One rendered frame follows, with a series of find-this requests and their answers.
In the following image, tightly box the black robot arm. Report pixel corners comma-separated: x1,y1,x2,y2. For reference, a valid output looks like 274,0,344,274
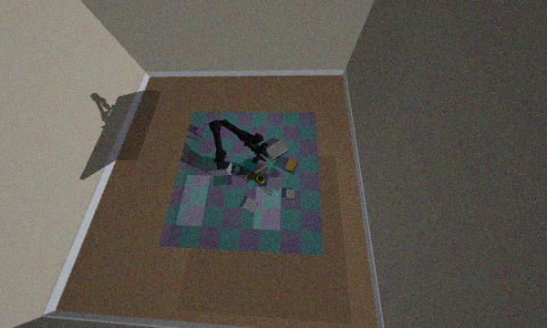
209,119,266,169

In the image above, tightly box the olive yellow rectangular block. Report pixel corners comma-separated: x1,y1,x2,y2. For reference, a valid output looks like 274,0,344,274
285,159,296,172

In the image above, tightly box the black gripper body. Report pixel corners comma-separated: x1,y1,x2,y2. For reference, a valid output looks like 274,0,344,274
252,143,268,163

